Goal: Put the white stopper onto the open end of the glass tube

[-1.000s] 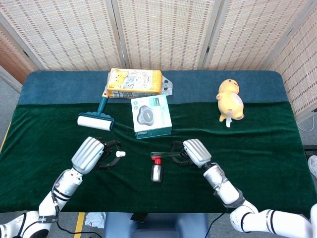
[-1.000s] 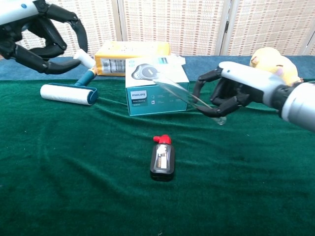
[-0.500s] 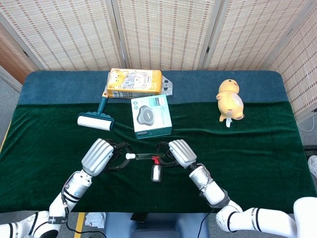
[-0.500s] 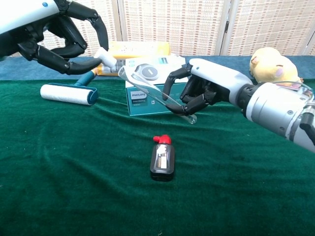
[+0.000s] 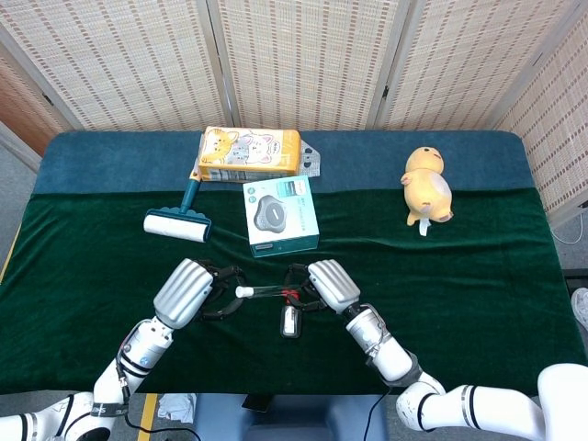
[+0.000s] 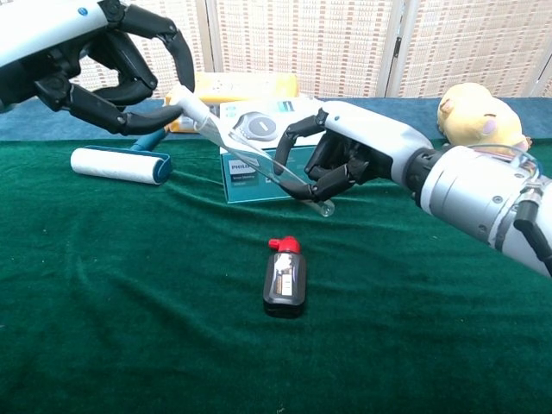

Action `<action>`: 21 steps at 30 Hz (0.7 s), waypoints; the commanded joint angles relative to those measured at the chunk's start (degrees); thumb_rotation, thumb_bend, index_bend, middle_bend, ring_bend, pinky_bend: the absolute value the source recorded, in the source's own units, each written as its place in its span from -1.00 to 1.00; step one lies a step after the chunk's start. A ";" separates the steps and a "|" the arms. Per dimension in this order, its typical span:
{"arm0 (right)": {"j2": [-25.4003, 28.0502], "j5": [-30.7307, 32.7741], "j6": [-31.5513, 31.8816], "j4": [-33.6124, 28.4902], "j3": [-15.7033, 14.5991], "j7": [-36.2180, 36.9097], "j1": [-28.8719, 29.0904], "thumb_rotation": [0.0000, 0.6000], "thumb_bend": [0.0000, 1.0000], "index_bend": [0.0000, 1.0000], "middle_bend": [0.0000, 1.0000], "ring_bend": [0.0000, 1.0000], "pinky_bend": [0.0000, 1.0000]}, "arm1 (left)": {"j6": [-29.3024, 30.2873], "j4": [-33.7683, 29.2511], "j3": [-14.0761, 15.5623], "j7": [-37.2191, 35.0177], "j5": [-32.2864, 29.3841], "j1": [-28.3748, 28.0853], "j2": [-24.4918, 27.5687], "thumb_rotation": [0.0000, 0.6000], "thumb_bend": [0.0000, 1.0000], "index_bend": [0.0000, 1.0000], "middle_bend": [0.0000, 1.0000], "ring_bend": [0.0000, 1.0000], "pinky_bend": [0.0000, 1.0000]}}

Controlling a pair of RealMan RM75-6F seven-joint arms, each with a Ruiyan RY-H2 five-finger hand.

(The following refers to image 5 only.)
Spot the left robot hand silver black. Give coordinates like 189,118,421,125
153,257,248,330

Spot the transparent glass test tube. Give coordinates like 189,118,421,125
234,284,304,300

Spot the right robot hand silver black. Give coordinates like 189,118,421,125
282,259,362,316

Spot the small clear panda packet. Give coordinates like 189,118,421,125
300,141,322,178

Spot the teal handled lint roller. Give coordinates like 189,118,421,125
142,168,213,243

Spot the yellow plush toy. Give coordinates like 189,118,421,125
400,146,455,238

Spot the woven folding screen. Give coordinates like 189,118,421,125
0,0,588,217

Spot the green velvet cloth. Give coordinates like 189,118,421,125
0,186,588,396

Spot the teal white Philips box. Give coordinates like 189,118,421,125
242,175,322,258

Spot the black cable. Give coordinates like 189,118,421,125
364,390,392,441
123,403,198,441

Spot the white shoe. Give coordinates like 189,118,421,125
571,287,588,330

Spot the blue table cover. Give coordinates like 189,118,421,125
31,130,538,197

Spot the white cable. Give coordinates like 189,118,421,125
550,201,588,244

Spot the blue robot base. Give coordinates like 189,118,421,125
195,392,390,441

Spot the crumpled white cloth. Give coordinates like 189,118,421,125
157,393,198,424

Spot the yellow cat tissue pack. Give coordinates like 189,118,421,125
197,126,303,184

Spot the black flat phone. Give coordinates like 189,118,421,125
242,393,273,413

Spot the black ink bottle red cap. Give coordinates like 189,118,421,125
279,288,305,340

